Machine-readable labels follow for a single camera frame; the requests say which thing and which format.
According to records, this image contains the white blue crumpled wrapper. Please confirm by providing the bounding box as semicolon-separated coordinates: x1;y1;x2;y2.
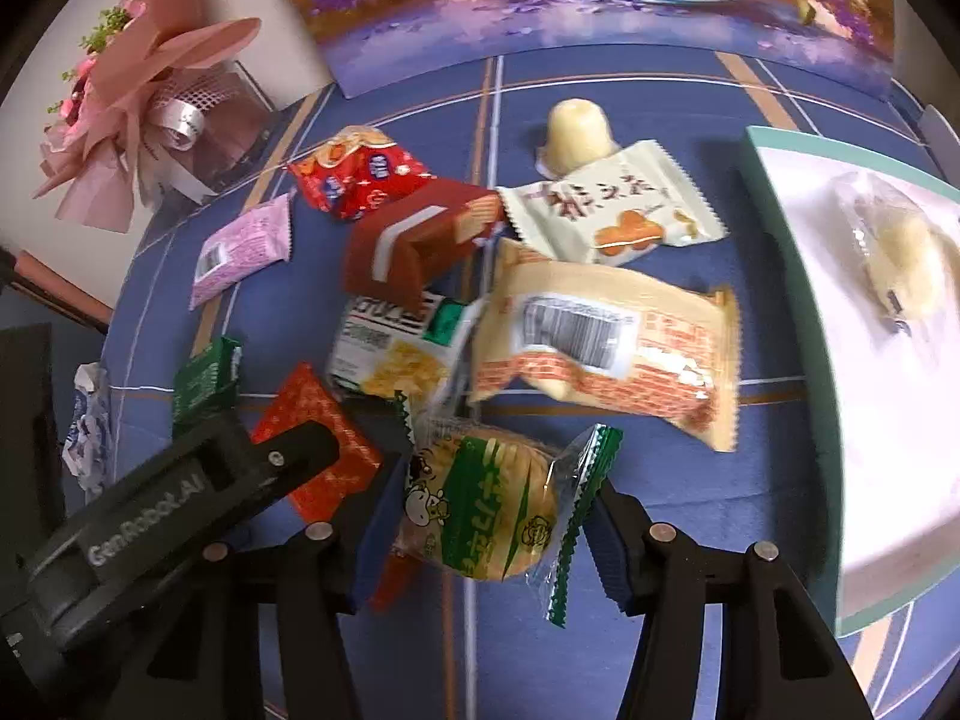
61;362;113;500

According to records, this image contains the white yellow snack packet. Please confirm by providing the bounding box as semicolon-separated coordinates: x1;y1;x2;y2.
326;289;488;421

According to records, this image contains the pale snack packet orange print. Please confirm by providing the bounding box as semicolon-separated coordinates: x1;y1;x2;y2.
496;139;730;267

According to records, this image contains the blue checked tablecloth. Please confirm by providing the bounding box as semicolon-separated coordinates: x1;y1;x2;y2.
64;41;960;720

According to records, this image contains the clear acrylic bouquet stand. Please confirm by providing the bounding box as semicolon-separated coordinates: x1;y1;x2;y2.
135;60;282;203

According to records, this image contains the pink wrapped flower bouquet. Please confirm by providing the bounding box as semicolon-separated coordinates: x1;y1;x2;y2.
30;0;263;222

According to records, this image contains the brown red snack packet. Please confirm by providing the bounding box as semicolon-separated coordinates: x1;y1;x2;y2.
341;178;505;314

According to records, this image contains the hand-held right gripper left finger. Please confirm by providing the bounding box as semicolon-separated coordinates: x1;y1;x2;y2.
142;451;412;720

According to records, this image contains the dark green small packet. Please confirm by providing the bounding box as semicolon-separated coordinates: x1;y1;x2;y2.
171;336;245;440

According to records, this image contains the pink snack packet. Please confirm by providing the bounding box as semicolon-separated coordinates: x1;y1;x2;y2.
187;191;295;312

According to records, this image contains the red orange patterned packet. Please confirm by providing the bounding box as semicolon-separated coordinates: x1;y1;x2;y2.
251;362;421;612

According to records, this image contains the clear wrapped pale pastry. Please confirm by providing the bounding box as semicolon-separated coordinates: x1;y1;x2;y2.
829;171;960;335

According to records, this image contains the dark furniture panel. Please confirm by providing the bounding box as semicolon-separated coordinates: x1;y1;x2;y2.
0;322;68;541

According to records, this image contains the green rice cracker packet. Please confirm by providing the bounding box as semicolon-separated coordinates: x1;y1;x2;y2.
394;390;625;627

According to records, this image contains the teal white box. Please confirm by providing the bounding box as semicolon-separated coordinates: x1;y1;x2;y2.
739;124;960;638

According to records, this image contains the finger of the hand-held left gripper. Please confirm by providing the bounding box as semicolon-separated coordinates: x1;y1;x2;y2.
255;422;344;502

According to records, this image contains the red cartoon snack packet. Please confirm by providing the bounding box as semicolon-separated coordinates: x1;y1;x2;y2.
287;126;436;222

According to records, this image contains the cream brick-pattern snack packet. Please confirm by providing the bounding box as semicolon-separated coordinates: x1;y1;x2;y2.
469;238;742;455

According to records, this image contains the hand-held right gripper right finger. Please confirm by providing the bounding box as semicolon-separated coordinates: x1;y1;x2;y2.
579;476;875;720

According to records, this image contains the floral painting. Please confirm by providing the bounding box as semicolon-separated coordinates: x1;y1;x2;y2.
259;0;897;100

